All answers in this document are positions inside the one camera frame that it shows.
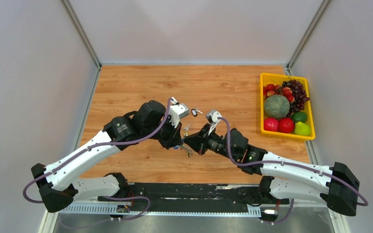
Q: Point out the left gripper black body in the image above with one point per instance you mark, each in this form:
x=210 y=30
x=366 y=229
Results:
x=166 y=133

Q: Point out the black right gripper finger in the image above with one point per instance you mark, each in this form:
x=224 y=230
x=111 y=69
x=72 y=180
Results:
x=195 y=142
x=207 y=129

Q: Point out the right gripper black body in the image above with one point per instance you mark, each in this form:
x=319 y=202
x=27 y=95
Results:
x=215 y=142

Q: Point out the large silver keyring with clips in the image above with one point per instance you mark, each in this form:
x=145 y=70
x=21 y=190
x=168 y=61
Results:
x=189 y=152

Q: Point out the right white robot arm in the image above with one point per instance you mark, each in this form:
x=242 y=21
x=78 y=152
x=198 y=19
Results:
x=336 y=186

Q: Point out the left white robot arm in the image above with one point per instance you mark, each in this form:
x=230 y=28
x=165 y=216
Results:
x=59 y=184

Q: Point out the yellow tagged key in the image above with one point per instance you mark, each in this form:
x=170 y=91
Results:
x=186 y=129

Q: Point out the black tagged key loose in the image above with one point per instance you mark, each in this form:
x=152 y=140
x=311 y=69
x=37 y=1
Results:
x=195 y=112

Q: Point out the red apple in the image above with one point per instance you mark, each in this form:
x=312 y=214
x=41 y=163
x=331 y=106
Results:
x=286 y=125
x=271 y=124

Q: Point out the green melon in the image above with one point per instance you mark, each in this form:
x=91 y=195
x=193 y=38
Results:
x=276 y=106

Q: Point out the red strawberries pile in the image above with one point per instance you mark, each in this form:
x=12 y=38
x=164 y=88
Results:
x=282 y=90

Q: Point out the yellow plastic fruit bin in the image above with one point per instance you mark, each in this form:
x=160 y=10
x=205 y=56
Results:
x=267 y=78

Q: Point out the green pear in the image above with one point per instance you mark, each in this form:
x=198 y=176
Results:
x=302 y=129

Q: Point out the green avocado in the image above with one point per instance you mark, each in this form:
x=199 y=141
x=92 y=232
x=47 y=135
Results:
x=299 y=117

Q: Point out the dark grape bunch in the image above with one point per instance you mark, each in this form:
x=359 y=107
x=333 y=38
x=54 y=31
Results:
x=295 y=93

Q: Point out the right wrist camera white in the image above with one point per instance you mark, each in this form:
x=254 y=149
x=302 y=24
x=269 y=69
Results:
x=213 y=119

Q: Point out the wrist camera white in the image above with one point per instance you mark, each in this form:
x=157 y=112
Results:
x=213 y=119
x=177 y=111

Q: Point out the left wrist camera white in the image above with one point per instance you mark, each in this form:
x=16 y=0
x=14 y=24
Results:
x=177 y=111

